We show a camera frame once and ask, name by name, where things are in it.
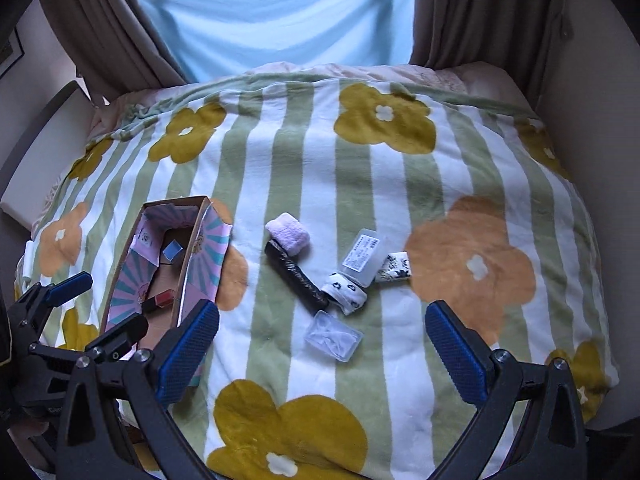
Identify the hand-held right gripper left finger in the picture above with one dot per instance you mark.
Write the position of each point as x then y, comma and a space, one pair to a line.
187, 355

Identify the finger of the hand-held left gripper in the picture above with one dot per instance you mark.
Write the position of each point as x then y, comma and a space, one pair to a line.
70, 283
120, 334

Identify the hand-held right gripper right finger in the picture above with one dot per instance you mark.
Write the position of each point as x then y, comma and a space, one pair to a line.
457, 355

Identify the white printed tissue pack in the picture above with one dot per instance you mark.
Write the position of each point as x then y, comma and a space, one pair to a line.
395, 266

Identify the pink fluffy towel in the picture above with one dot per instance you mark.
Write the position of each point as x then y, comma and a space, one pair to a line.
290, 232

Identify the small red box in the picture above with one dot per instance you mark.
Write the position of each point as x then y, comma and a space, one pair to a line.
162, 301

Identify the small blue box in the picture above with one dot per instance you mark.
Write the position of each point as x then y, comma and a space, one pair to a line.
172, 251

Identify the white panda print roll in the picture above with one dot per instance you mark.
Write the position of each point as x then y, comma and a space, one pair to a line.
347, 294

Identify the white bed board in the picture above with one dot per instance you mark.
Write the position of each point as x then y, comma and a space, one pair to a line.
45, 160

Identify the clear plastic case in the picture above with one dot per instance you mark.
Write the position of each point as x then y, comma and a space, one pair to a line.
332, 336

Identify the black wrapped roll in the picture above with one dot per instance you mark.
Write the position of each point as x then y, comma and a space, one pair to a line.
297, 277

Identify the clear labelled plastic box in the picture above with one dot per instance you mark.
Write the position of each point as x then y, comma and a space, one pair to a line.
364, 257

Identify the green striped floral blanket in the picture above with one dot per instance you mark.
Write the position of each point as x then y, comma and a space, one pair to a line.
320, 160

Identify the beige curtain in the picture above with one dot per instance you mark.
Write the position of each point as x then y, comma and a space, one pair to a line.
480, 10
110, 25

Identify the light blue sheer curtain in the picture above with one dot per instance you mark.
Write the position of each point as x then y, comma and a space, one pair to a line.
280, 15

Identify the framed wall picture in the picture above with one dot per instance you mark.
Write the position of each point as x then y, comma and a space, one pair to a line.
9, 55

